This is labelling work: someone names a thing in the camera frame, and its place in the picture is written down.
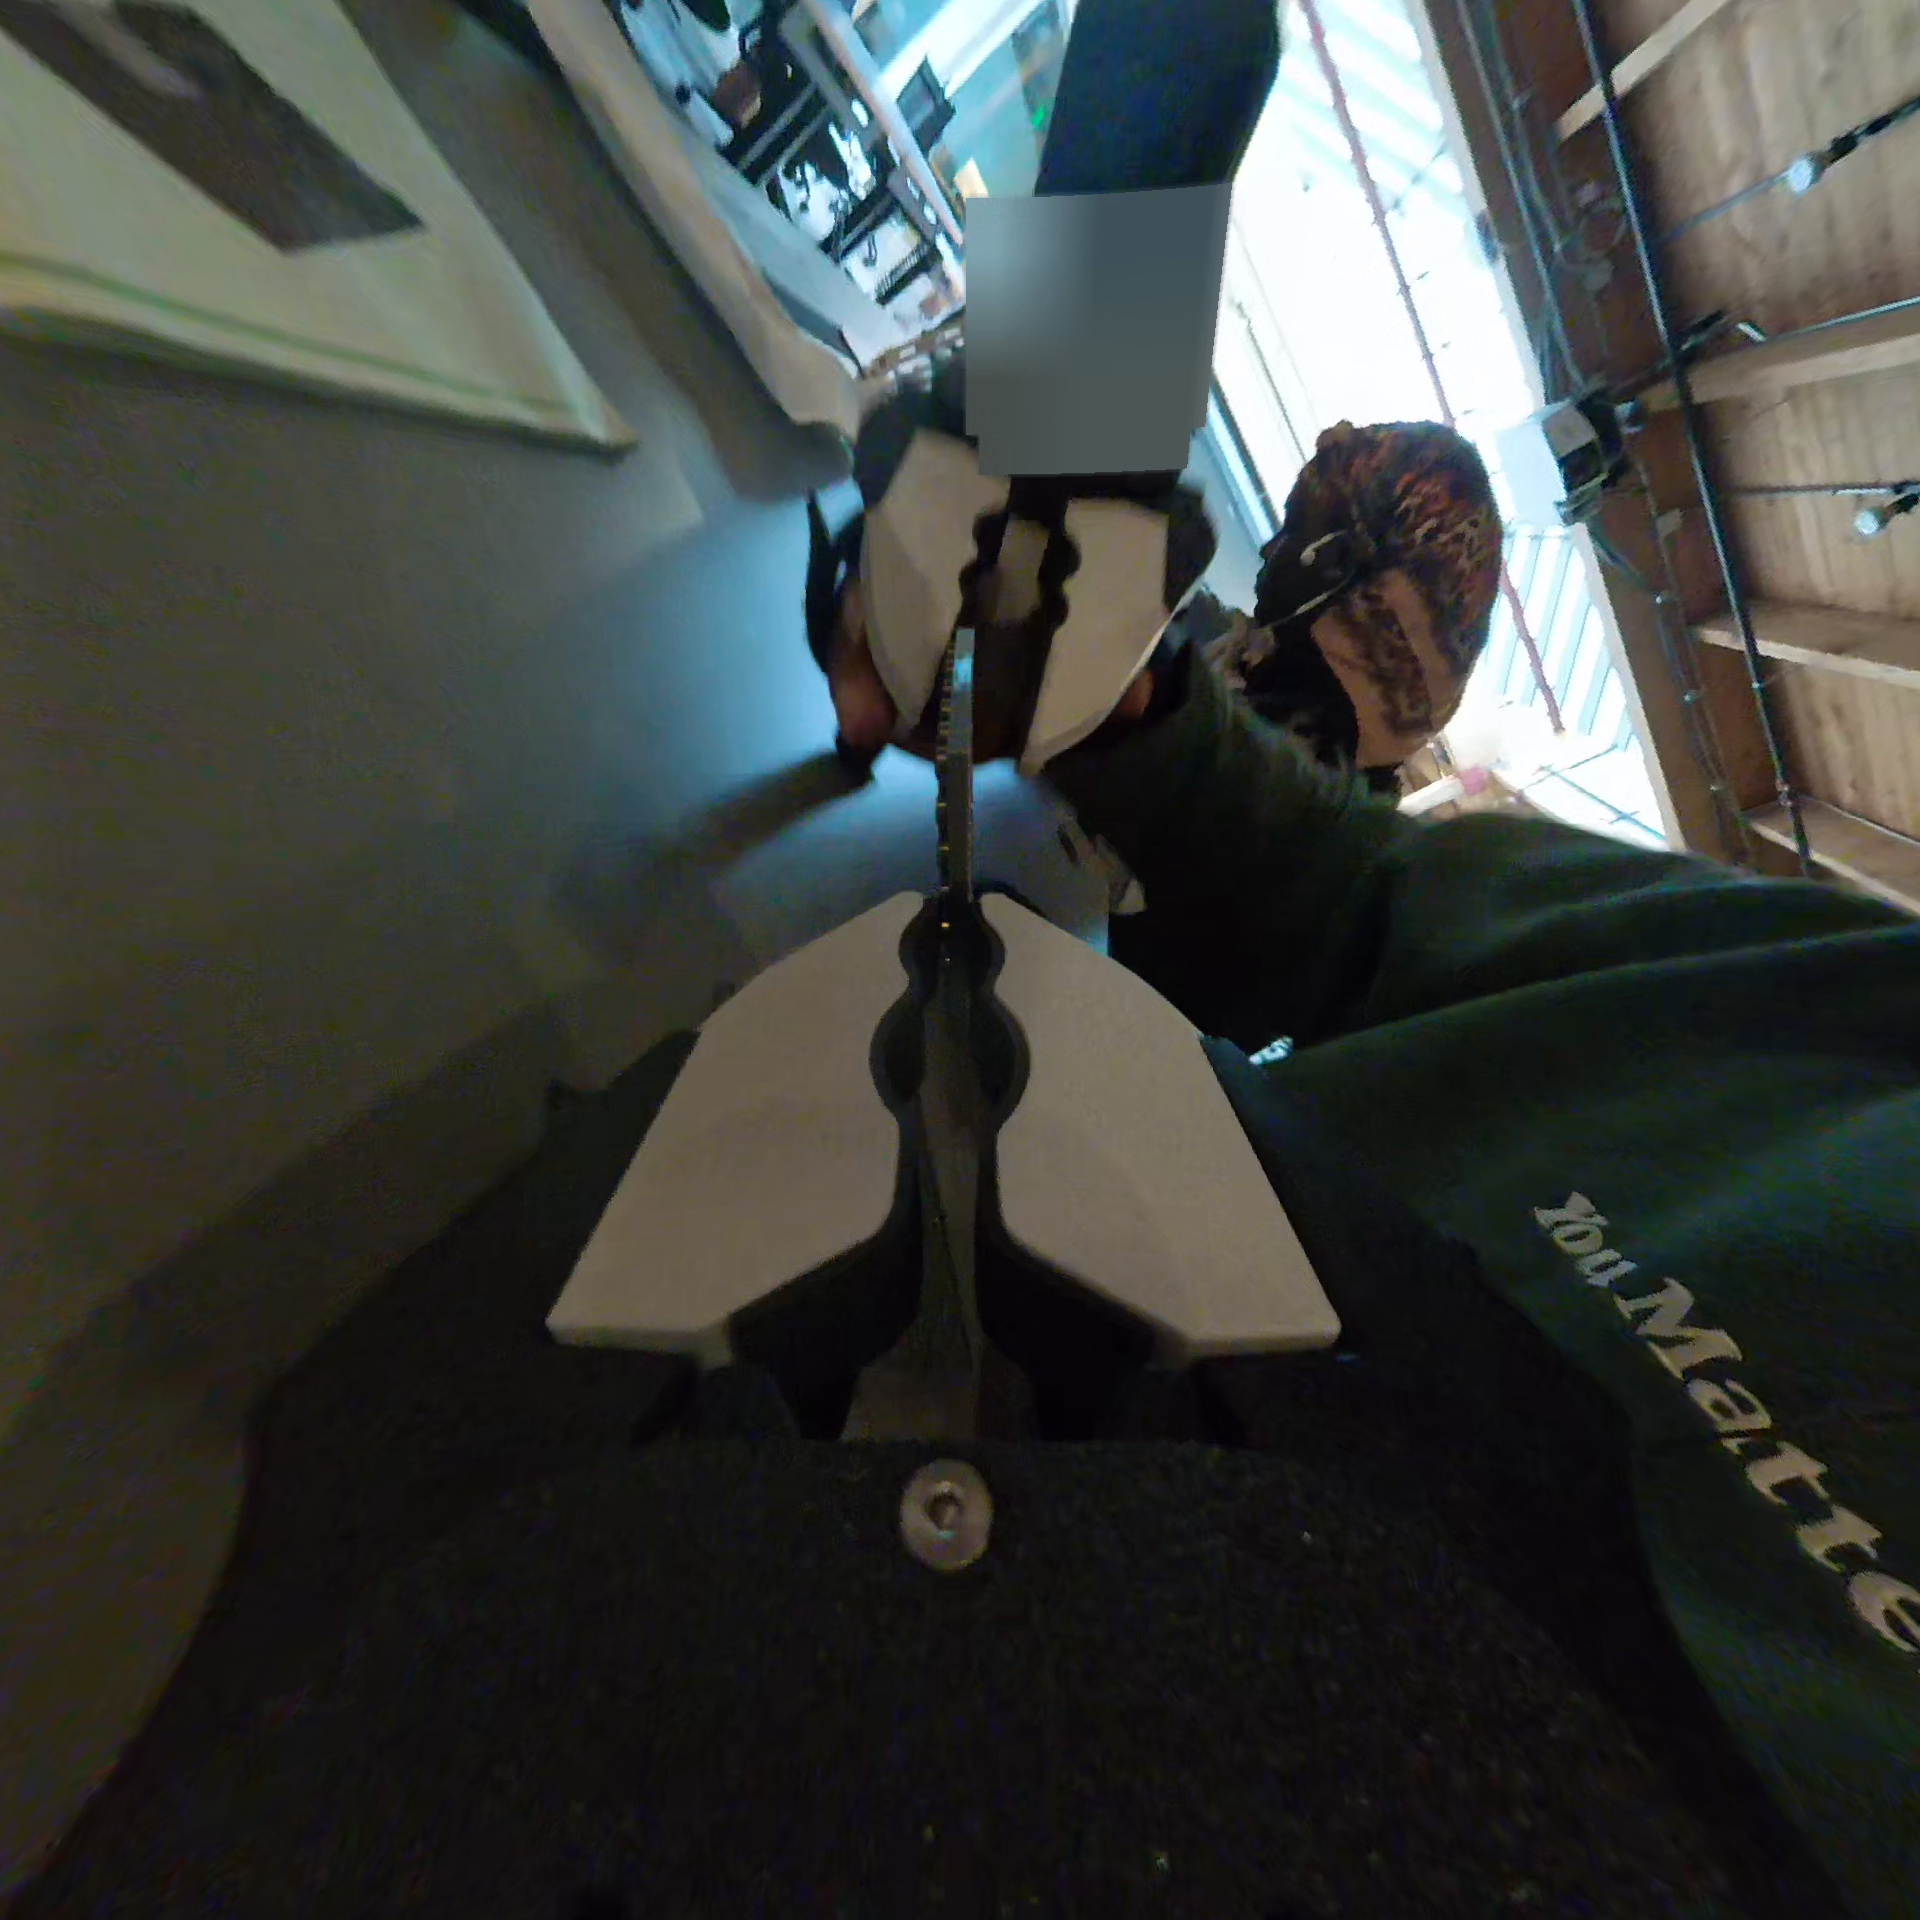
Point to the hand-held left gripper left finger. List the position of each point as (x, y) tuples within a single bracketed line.
[(721, 1170)]

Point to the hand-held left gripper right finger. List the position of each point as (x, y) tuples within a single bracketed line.
[(1141, 1170)]

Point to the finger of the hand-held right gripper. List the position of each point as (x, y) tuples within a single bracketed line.
[(1118, 600), (909, 569)]

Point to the grey studded baseplate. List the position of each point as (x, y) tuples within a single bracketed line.
[(955, 780)]

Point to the instruction booklet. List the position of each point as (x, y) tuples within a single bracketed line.
[(451, 300)]

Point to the person's right forearm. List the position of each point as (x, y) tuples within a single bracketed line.
[(1231, 780)]

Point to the grey desk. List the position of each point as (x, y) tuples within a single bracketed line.
[(376, 749)]

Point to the grey ceiling box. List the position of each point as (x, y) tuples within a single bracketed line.
[(1576, 451)]

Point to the operator in green sweatshirt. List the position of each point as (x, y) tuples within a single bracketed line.
[(1651, 1125)]

